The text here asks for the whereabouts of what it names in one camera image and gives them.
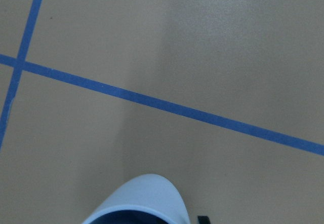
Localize light blue plastic cup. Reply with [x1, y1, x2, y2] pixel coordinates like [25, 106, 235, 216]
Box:
[83, 174, 190, 223]

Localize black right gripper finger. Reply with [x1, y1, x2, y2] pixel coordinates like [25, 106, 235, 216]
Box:
[197, 215, 210, 224]

